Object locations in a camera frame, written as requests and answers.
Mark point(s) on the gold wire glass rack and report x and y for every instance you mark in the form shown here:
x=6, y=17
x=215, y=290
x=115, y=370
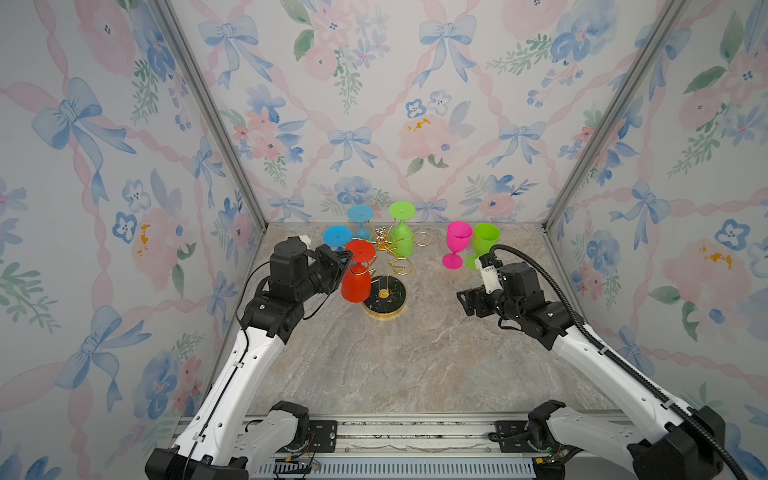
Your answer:
x=388, y=294

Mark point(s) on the pink wine glass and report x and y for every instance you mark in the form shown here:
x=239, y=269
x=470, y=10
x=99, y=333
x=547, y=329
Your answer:
x=458, y=237

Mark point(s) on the blue wine glass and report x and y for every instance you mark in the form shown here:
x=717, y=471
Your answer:
x=337, y=237
x=361, y=215

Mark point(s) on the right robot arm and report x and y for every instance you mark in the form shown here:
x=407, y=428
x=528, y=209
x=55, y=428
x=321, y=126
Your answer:
x=666, y=437

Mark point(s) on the green wine glass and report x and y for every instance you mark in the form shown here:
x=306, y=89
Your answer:
x=485, y=236
x=403, y=244

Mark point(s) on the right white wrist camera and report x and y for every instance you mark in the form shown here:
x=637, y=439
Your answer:
x=486, y=265

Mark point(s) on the red wine glass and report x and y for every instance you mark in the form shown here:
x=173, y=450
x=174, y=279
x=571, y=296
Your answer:
x=356, y=283

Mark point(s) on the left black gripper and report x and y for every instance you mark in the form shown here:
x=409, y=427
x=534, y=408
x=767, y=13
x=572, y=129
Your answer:
x=330, y=260

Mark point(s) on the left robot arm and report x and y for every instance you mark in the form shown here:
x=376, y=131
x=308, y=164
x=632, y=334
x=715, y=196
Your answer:
x=216, y=444

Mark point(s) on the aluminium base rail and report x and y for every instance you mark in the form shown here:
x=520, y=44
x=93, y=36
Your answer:
x=431, y=446

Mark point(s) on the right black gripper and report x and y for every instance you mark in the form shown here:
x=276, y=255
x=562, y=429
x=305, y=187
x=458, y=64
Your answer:
x=468, y=304

